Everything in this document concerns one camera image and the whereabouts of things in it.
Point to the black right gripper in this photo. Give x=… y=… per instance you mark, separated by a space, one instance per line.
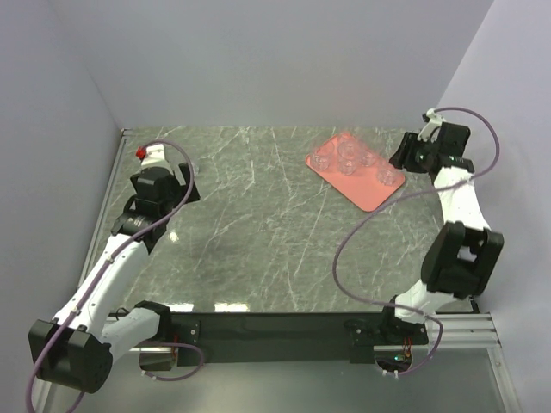
x=409 y=144

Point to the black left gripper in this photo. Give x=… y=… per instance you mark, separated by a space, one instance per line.
x=181 y=189

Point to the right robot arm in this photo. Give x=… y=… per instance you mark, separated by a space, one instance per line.
x=459 y=263

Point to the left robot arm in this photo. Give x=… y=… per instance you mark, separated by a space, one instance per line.
x=78 y=347

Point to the pink plastic tray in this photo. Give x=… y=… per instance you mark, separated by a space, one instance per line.
x=361 y=188

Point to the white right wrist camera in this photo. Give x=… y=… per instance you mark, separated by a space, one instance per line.
x=433 y=122

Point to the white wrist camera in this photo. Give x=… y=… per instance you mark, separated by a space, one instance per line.
x=153 y=156
x=433 y=122

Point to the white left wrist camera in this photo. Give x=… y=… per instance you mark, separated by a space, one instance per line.
x=153 y=156

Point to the aluminium rail frame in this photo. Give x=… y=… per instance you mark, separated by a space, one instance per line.
x=67 y=174

